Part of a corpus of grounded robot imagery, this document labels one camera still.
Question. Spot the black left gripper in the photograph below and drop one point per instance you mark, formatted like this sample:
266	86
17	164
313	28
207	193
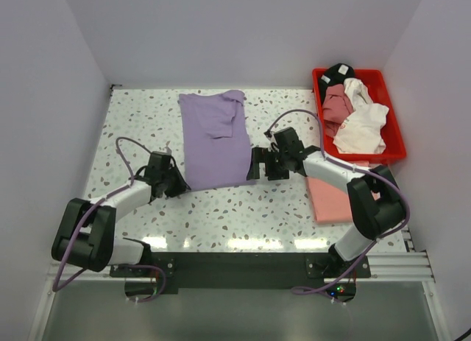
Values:
181	185

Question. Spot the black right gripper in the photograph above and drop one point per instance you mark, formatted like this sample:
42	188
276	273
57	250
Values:
260	155

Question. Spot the lavender purple t-shirt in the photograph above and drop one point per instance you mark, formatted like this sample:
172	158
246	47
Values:
216	145

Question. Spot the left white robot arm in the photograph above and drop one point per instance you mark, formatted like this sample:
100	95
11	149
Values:
86	235

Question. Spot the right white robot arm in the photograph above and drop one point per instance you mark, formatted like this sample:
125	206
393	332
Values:
377	205

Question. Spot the folded salmon pink t-shirt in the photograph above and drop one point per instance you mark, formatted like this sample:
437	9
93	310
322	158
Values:
330	204

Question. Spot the dusty pink t-shirt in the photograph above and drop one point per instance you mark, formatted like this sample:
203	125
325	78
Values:
335	109

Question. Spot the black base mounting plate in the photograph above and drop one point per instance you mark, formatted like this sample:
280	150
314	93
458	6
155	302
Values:
301	273

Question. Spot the white printed t-shirt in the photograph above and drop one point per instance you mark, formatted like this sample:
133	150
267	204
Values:
360	133

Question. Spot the black t-shirt with label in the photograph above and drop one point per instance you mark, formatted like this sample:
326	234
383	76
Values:
335	75

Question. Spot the red plastic bin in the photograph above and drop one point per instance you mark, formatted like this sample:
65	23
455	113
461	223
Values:
395	148

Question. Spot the aluminium extrusion rail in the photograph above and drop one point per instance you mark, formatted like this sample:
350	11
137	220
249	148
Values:
409	266

